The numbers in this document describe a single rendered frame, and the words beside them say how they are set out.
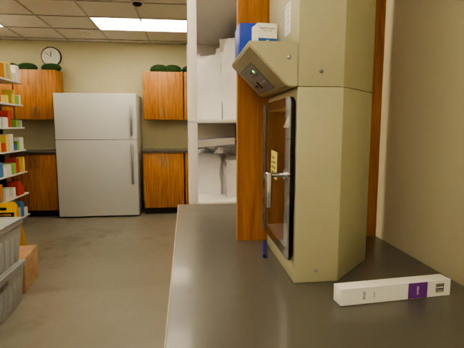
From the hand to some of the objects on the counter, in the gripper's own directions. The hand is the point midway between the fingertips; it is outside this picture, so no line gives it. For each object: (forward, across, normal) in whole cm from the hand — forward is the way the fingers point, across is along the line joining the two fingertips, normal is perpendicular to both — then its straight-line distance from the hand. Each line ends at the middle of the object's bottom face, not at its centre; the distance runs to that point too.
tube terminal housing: (+74, +25, +60) cm, 98 cm away
